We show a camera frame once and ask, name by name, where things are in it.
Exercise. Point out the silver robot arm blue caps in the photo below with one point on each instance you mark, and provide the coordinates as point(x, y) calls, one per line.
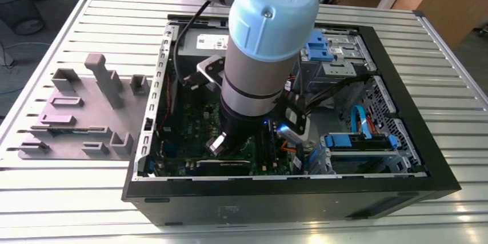
point(266, 27)

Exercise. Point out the black RAM slot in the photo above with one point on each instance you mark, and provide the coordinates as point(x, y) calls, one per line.
point(258, 158)
point(269, 155)
point(264, 156)

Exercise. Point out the green motherboard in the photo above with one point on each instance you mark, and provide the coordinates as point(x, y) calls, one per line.
point(190, 141)

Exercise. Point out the black graphics card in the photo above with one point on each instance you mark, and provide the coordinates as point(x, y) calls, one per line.
point(222, 167)

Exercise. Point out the grey power supply unit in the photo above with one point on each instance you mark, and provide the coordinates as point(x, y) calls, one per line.
point(193, 98)

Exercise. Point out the hard disk in blue carrier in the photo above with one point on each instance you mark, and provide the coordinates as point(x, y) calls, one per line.
point(338, 141)

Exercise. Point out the black PC case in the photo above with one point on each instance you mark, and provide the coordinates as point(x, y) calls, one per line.
point(266, 204)

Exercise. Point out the blue VGA port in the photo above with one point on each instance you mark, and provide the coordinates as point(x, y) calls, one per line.
point(150, 168)

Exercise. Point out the grey metal disk bay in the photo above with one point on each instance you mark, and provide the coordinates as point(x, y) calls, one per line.
point(361, 156)

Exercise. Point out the grey metal drive cage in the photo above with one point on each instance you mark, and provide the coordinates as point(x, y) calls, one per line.
point(342, 69)

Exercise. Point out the grey parts rack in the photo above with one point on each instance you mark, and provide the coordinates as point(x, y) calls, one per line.
point(94, 112)

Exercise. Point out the RAM stick with gold contacts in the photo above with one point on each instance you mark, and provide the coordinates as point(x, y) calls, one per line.
point(68, 131)

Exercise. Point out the wooden cabinet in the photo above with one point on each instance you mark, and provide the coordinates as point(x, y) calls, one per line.
point(449, 4)

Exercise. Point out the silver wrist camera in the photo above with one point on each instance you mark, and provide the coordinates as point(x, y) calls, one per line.
point(290, 132)
point(216, 145)
point(210, 67)

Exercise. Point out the blue plastic carrier rail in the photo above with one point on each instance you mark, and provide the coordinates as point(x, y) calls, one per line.
point(314, 161)

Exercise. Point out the blue plastic drive bracket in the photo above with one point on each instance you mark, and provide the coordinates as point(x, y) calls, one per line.
point(318, 45)

